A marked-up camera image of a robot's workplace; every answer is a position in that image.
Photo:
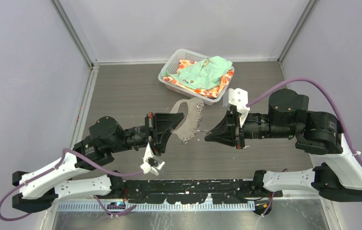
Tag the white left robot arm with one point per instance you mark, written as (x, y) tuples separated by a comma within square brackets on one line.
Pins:
[(81, 171)]

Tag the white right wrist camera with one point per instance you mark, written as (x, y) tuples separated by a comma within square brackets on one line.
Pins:
[(238, 98)]

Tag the orange floral cloth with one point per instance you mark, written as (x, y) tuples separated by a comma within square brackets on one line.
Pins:
[(212, 90)]

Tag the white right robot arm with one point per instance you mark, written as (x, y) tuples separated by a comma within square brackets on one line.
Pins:
[(338, 177)]

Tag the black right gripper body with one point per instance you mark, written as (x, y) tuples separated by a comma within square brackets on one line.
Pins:
[(249, 129)]

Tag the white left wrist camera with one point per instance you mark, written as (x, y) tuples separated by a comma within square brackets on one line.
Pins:
[(151, 163)]

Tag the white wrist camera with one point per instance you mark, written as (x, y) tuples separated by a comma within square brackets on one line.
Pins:
[(151, 163), (238, 98)]

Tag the green cloth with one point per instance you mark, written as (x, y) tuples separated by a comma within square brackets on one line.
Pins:
[(199, 71)]

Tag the white plastic basket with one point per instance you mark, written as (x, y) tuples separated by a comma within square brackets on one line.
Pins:
[(195, 75)]

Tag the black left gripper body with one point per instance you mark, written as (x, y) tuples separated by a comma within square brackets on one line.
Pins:
[(151, 133)]

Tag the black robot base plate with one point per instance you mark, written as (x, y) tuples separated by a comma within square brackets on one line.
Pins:
[(220, 191)]

